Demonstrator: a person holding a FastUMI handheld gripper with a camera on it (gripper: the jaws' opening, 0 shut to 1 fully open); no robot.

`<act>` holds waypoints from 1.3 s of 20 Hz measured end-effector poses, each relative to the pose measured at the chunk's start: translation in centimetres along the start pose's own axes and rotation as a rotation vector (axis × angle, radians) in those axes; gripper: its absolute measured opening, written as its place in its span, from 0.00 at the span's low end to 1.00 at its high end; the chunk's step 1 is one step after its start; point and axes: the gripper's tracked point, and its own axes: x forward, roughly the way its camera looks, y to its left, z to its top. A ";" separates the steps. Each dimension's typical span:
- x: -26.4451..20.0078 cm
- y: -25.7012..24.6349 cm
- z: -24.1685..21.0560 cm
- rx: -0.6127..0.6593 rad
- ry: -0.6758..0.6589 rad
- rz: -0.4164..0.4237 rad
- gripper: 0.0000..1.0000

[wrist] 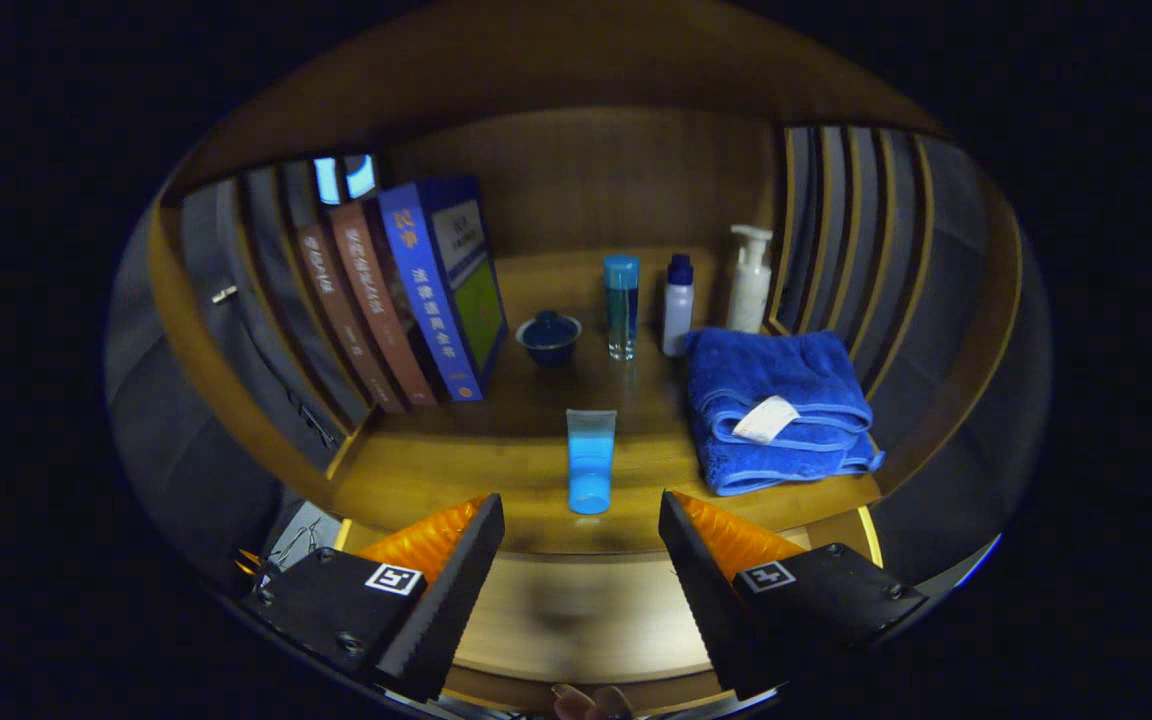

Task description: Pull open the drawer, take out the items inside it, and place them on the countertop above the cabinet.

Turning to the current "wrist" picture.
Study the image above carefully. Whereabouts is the clear teal bottle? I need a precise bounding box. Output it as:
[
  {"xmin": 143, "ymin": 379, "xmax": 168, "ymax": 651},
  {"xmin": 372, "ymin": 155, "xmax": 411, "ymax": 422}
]
[{"xmin": 603, "ymin": 254, "xmax": 640, "ymax": 362}]

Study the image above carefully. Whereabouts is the white bottle blue cap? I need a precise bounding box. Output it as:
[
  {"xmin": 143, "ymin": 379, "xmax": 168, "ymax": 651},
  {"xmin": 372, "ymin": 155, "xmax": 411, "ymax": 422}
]
[{"xmin": 662, "ymin": 253, "xmax": 695, "ymax": 358}]

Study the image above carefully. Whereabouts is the dark brown book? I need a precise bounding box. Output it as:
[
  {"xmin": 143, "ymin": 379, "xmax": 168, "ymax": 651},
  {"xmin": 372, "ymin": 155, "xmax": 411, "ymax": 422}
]
[{"xmin": 294, "ymin": 222, "xmax": 407, "ymax": 414}]

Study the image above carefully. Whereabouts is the white pump bottle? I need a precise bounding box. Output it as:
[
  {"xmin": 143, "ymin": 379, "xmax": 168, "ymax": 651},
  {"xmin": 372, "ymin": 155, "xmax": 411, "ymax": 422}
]
[{"xmin": 726, "ymin": 224, "xmax": 774, "ymax": 334}]

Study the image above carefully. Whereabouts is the light blue tube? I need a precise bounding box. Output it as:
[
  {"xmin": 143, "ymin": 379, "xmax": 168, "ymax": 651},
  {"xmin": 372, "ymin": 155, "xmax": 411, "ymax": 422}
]
[{"xmin": 566, "ymin": 408, "xmax": 618, "ymax": 516}]

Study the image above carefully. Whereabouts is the folded blue towel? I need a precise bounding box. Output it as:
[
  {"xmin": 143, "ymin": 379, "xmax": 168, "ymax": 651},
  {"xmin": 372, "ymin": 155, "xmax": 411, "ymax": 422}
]
[{"xmin": 686, "ymin": 328, "xmax": 885, "ymax": 497}]

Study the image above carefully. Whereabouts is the blue lidded teacup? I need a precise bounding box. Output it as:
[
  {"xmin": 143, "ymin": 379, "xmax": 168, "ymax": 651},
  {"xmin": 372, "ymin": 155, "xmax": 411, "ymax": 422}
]
[{"xmin": 516, "ymin": 310, "xmax": 583, "ymax": 367}]

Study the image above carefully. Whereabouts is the wooden countertop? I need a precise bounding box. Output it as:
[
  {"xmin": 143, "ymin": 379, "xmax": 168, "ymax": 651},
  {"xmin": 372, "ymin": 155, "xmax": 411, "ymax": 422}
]
[{"xmin": 331, "ymin": 250, "xmax": 882, "ymax": 556}]

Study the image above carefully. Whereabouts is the thick blue book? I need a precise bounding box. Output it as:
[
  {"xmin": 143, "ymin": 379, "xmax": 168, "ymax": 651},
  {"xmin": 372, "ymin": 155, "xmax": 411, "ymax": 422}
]
[{"xmin": 378, "ymin": 177, "xmax": 509, "ymax": 402}]

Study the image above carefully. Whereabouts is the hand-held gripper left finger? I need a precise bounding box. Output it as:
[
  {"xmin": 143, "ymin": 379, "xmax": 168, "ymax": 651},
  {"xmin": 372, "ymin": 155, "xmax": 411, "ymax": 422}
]
[{"xmin": 239, "ymin": 492, "xmax": 507, "ymax": 704}]

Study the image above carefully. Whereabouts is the wooden cabinet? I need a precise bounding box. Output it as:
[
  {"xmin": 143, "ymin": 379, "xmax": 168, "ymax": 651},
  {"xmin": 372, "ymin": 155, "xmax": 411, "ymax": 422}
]
[{"xmin": 141, "ymin": 0, "xmax": 1027, "ymax": 561}]

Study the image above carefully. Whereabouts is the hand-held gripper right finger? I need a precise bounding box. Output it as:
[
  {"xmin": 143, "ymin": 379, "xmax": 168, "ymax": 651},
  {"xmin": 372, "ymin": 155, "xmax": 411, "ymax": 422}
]
[{"xmin": 658, "ymin": 490, "xmax": 930, "ymax": 701}]

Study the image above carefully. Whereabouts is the reddish brown book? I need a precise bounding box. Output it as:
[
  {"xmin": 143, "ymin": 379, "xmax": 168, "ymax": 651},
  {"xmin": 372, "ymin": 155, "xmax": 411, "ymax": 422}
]
[{"xmin": 329, "ymin": 200, "xmax": 439, "ymax": 408}]

